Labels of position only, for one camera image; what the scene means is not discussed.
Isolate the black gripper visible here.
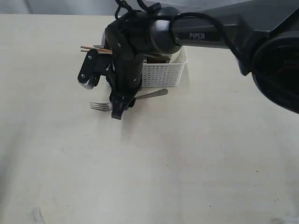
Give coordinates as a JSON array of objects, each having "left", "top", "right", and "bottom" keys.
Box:
[{"left": 105, "top": 10, "right": 154, "bottom": 120}]

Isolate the silver metal fork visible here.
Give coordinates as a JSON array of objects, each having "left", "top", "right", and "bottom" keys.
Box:
[{"left": 90, "top": 88, "right": 168, "bottom": 112}]

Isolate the white plastic perforated basket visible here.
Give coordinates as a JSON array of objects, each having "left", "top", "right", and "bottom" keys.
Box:
[{"left": 102, "top": 32, "right": 188, "bottom": 89}]

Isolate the white ceramic bowl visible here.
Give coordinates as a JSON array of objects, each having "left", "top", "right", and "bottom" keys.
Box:
[{"left": 169, "top": 50, "right": 180, "bottom": 63}]

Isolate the wooden chopstick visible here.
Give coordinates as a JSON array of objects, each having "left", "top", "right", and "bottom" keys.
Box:
[
  {"left": 80, "top": 49, "right": 112, "bottom": 55},
  {"left": 80, "top": 46, "right": 112, "bottom": 53}
]

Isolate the silver table knife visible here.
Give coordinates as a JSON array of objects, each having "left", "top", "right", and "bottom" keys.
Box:
[{"left": 145, "top": 55, "right": 171, "bottom": 64}]

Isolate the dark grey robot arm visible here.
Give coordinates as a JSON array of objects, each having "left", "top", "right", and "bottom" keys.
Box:
[{"left": 105, "top": 0, "right": 299, "bottom": 119}]

